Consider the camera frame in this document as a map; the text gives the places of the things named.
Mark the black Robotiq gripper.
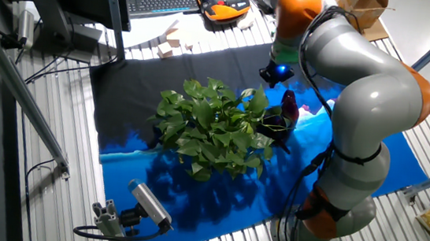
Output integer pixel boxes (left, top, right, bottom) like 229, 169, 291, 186
257, 59, 296, 90

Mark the dark red watering can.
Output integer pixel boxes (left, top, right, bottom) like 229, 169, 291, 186
254, 87, 302, 155

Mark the green pothos plant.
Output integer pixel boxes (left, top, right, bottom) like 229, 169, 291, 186
142, 72, 283, 189

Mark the white crumpled wad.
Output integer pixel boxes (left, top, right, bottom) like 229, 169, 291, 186
235, 11, 257, 32

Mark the orange black teach pendant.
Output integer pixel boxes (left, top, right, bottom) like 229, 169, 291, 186
191, 0, 252, 26

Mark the brown cardboard box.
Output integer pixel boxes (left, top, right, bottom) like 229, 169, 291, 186
329, 0, 394, 43

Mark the wooden wedge block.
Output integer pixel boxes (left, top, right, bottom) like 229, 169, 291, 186
165, 27, 184, 49

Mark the wooden cube block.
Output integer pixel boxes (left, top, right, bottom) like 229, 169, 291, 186
156, 42, 175, 60

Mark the black computer keyboard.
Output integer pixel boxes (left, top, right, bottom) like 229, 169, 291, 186
124, 0, 202, 25

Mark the silver metal cylinder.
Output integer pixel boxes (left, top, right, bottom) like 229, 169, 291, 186
16, 9, 37, 50

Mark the long grey metal bar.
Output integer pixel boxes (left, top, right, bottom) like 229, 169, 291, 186
0, 16, 86, 181

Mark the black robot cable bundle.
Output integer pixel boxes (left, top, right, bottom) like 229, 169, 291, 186
272, 1, 371, 241

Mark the thin black cable strap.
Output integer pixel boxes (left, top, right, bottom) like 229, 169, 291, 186
329, 139, 384, 168

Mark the black ribbon strap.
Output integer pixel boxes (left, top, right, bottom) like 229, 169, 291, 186
294, 187, 351, 225

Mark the aluminium frame post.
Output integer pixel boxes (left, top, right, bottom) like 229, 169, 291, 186
94, 0, 132, 61

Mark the silver exterior camera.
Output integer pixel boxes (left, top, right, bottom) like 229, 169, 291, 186
124, 178, 178, 232

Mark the short aluminium profile mount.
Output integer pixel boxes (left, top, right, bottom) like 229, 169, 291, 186
88, 198, 141, 241

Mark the black camera cable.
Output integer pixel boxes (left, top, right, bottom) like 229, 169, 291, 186
72, 217, 166, 241

